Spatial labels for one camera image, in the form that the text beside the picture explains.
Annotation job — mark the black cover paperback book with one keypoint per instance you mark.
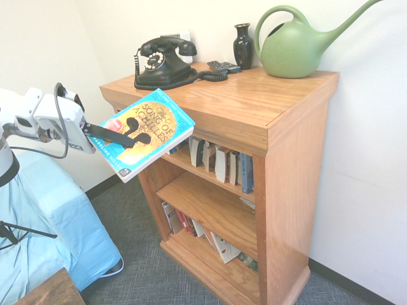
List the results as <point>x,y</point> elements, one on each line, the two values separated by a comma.
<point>196,152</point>

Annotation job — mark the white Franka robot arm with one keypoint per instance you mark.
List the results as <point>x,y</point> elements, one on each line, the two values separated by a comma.
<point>6,155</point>

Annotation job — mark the blue cover tall book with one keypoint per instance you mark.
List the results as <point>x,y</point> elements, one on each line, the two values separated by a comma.
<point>247,173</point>

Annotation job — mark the paperback book white page edges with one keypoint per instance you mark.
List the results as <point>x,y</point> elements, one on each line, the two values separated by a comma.
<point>234,168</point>
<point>210,157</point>
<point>222,165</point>

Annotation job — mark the blue spine thin book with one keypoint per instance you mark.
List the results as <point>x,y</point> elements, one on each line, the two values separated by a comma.
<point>178,147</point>

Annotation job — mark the loose paper cards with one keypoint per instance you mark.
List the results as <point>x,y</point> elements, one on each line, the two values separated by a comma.
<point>248,203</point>

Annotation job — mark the blue cloth covered furniture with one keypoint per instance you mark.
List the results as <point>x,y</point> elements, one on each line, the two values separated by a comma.
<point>57,222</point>

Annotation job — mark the black tripod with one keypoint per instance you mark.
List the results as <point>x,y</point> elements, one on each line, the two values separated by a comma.
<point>19,230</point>

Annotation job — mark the oak wooden bookshelf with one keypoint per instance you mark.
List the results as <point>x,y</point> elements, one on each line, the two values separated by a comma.
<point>254,101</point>

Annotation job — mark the red spine paperback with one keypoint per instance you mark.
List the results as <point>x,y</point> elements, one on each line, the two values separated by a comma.
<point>183,222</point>

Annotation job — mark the black ceramic vase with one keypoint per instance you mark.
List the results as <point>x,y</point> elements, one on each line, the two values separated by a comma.
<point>243,47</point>

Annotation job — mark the white cover paperback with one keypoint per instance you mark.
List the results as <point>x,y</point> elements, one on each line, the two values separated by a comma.
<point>197,228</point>

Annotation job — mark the teal gold paperback book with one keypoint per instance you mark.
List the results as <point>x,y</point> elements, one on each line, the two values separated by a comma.
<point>152,127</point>

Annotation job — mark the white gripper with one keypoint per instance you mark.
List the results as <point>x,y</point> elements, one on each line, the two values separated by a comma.
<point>63,122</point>

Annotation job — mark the black remote control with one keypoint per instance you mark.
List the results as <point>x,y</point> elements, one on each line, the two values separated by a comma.
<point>232,67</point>
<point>217,65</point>

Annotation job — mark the black rotary telephone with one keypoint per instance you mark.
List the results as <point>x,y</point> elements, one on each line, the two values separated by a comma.
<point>162,63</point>

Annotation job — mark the dark wooden table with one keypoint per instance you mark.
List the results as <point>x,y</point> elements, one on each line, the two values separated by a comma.
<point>51,289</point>

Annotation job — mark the green picture flat book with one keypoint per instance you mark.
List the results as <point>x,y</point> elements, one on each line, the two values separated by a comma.
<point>248,262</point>

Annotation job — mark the white illustrated large book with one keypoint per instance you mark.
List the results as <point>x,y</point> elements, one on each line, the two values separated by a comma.
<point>225,249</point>

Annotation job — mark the green plastic watering can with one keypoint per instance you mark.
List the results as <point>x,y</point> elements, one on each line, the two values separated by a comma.
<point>289,54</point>

